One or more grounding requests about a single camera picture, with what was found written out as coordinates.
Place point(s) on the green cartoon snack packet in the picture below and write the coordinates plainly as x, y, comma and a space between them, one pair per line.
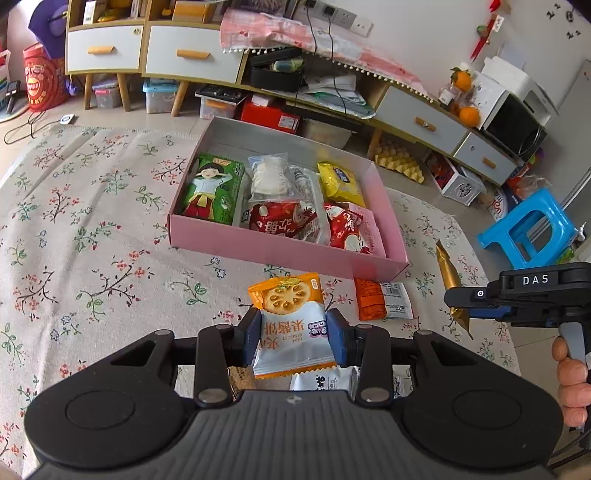
207, 184

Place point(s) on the pink cardboard box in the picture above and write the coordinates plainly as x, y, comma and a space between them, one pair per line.
277, 254

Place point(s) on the bag of oranges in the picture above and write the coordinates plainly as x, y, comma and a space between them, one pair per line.
464, 81

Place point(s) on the person's right hand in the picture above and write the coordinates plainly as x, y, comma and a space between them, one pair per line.
575, 383

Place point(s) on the orange cracker snack packet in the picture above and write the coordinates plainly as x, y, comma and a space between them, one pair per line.
288, 323

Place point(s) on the red paper bag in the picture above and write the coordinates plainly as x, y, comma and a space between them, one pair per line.
39, 78

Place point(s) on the gold stick snack packet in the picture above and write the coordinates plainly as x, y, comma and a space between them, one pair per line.
448, 277

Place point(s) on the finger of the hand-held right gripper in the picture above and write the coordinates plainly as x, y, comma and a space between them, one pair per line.
471, 296
496, 314

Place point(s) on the long white snack packet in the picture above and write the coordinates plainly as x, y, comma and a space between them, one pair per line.
304, 184

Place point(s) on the red hanging ornament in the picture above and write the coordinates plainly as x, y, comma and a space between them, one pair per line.
485, 34

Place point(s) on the purple object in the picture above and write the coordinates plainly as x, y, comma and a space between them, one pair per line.
46, 23

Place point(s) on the black microwave oven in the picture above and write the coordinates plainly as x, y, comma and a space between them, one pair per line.
512, 124

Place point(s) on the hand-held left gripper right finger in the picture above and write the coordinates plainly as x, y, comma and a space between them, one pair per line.
337, 341

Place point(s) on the black open case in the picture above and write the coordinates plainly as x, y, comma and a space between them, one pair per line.
274, 76

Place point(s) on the clear white snack packet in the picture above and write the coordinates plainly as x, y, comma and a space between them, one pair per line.
268, 177

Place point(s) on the blue plastic stool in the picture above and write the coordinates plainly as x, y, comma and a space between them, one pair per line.
540, 203

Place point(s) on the red white round-print packet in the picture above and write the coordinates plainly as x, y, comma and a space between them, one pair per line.
346, 230

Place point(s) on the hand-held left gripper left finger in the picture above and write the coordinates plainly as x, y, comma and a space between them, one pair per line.
251, 339

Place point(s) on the wooden cabinet with white drawer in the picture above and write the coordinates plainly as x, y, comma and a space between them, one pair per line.
101, 46
194, 55

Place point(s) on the yellow snack packet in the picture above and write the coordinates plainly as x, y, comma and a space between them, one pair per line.
339, 182

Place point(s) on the long wooden low cabinet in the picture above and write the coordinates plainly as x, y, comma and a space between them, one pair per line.
415, 117

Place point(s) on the pink snack packet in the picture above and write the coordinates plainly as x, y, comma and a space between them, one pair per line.
375, 230

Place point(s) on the pile of papers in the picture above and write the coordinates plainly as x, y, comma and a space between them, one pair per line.
341, 94

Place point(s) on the clear plastic storage box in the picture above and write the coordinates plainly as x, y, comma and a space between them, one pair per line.
107, 94
220, 107
159, 99

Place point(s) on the orange white snack packet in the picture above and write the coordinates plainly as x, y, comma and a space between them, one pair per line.
369, 300

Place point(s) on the white blue snack packet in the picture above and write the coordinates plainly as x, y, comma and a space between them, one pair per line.
323, 382

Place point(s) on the red snack packet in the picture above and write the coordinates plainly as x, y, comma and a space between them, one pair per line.
277, 219

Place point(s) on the white wall socket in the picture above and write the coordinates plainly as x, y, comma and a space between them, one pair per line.
364, 26

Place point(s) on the yellow egg tray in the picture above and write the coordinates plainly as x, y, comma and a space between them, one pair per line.
399, 161

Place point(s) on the white printed carton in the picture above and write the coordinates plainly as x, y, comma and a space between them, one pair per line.
461, 184

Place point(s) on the small white device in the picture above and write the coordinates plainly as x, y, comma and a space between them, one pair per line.
67, 119

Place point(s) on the pink cloth with tassels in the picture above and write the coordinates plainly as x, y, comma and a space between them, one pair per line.
277, 27

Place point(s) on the white foam box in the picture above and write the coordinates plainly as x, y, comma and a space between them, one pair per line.
521, 81

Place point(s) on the brown snack packet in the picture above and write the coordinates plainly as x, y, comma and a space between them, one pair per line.
240, 378

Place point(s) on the red flat box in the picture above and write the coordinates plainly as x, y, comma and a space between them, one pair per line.
270, 117

